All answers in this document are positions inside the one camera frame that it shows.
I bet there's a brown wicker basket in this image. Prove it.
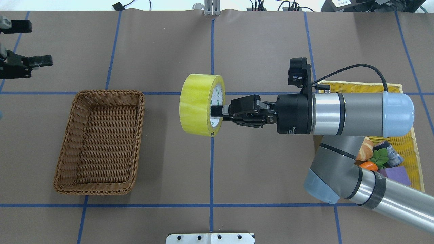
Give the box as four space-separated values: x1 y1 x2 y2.
53 90 145 196

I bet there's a small can with label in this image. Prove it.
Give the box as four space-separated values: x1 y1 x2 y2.
373 141 403 168

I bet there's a black usb hub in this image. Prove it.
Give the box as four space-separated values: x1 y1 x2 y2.
246 0 302 12

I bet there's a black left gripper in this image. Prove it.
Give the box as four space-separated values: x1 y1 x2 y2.
0 20 53 79

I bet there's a yellow tape roll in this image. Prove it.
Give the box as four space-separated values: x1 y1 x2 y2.
179 74 226 137

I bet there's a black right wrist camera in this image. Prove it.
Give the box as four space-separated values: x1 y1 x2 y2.
287 57 311 88

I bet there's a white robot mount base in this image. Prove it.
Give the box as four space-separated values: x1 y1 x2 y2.
165 233 256 244

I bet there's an aluminium frame post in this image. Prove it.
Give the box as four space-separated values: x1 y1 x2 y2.
203 0 221 16

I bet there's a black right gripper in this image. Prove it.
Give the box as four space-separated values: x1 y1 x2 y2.
210 93 313 135

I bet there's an orange toy carrot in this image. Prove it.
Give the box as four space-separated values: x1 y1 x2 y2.
359 148 389 171

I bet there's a toy croissant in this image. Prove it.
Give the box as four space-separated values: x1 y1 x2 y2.
355 137 374 162

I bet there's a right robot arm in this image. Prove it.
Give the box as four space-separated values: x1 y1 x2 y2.
210 91 433 233

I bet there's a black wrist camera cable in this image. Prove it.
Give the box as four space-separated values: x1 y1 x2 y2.
314 64 389 92

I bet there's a purple foam block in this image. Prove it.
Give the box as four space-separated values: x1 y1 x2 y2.
378 166 411 186

